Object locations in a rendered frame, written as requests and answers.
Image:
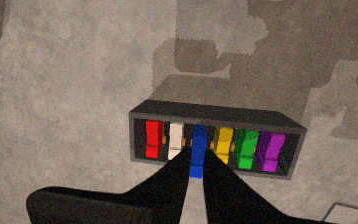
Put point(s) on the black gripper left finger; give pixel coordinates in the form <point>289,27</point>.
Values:
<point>159,199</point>

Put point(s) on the yellow blade fuse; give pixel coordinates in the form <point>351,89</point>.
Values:
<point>223,138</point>

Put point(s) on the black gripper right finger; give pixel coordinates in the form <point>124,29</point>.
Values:
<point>229,200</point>

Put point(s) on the white fuse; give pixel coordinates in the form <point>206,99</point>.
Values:
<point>176,135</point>

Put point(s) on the dark grey fuse block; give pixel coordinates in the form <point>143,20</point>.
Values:
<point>264,144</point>

